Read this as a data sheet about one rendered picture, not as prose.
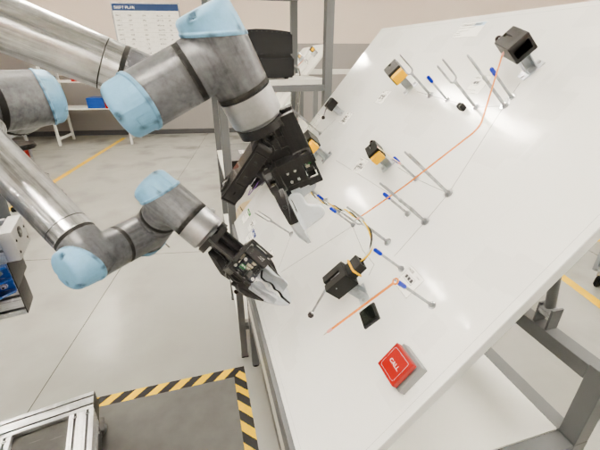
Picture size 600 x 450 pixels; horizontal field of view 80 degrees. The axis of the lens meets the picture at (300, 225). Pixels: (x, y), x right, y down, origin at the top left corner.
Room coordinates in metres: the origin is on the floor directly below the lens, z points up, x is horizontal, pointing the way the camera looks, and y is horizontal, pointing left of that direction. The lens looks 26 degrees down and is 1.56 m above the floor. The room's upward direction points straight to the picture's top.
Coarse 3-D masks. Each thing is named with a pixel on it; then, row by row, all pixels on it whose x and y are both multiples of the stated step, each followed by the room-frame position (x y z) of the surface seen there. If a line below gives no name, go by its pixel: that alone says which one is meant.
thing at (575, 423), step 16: (528, 320) 0.66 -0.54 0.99; (544, 320) 0.66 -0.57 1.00; (544, 336) 0.62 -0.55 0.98; (560, 336) 0.60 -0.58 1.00; (560, 352) 0.58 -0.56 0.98; (576, 352) 0.56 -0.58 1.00; (576, 368) 0.54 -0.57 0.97; (592, 368) 0.51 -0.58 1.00; (592, 384) 0.50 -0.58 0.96; (576, 400) 0.52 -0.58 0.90; (592, 400) 0.49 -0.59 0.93; (576, 416) 0.50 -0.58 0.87; (592, 416) 0.49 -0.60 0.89; (576, 432) 0.49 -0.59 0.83
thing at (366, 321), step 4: (372, 304) 0.58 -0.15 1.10; (364, 308) 0.58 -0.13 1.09; (368, 308) 0.57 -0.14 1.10; (372, 308) 0.56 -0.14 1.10; (376, 308) 0.57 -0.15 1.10; (360, 312) 0.58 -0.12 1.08; (364, 312) 0.57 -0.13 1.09; (368, 312) 0.56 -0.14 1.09; (372, 312) 0.56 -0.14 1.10; (376, 312) 0.55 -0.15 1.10; (360, 316) 0.57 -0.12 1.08; (364, 316) 0.56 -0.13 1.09; (368, 316) 0.56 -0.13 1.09; (372, 316) 0.55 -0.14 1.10; (376, 316) 0.55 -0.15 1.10; (364, 320) 0.55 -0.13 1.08; (368, 320) 0.55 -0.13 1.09; (372, 320) 0.55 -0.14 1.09; (376, 320) 0.54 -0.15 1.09; (364, 324) 0.55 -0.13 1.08; (368, 324) 0.55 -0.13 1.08; (364, 328) 0.54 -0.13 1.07
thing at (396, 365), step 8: (392, 352) 0.44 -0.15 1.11; (400, 352) 0.43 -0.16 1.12; (384, 360) 0.44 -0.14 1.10; (392, 360) 0.43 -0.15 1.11; (400, 360) 0.42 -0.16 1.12; (408, 360) 0.41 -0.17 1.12; (384, 368) 0.43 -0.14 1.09; (392, 368) 0.42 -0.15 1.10; (400, 368) 0.41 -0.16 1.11; (408, 368) 0.40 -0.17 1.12; (392, 376) 0.41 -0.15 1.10; (400, 376) 0.40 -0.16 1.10; (392, 384) 0.40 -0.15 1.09
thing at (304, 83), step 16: (208, 0) 1.50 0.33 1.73; (272, 0) 2.14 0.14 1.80; (288, 0) 2.15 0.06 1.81; (272, 80) 1.60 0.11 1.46; (288, 80) 1.62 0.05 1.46; (304, 80) 1.64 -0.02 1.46; (320, 80) 1.66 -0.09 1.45; (224, 112) 1.51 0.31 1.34; (224, 128) 1.50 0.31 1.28; (224, 144) 1.50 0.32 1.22; (224, 160) 1.50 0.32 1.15; (224, 176) 1.53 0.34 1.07; (224, 208) 2.03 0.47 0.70; (240, 304) 1.51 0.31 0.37; (240, 320) 1.50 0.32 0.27; (240, 336) 1.50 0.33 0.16
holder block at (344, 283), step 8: (344, 264) 0.62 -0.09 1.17; (328, 272) 0.62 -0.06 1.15; (336, 272) 0.61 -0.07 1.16; (344, 272) 0.59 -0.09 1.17; (328, 280) 0.61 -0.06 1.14; (336, 280) 0.59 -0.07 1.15; (344, 280) 0.58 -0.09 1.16; (352, 280) 0.59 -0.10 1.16; (328, 288) 0.59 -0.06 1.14; (344, 288) 0.59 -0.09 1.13; (352, 288) 0.59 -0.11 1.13; (336, 296) 0.59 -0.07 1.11
